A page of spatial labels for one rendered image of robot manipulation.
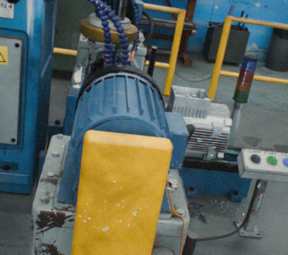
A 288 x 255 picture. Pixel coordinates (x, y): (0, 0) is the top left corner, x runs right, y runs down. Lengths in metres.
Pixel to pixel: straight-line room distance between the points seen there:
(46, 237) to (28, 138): 0.56
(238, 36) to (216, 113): 4.75
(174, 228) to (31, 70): 0.65
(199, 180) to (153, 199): 0.88
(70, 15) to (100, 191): 3.92
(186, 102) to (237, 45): 4.82
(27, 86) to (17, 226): 0.40
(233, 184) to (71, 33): 3.26
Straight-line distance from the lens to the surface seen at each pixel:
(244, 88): 1.81
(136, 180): 0.66
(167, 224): 0.81
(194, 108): 1.44
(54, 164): 0.92
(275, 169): 1.31
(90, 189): 0.66
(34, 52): 1.24
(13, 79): 1.27
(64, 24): 4.55
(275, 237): 1.49
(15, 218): 1.36
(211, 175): 1.55
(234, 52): 6.24
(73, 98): 1.30
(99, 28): 1.31
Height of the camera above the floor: 1.63
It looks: 23 degrees down
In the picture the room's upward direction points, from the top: 9 degrees clockwise
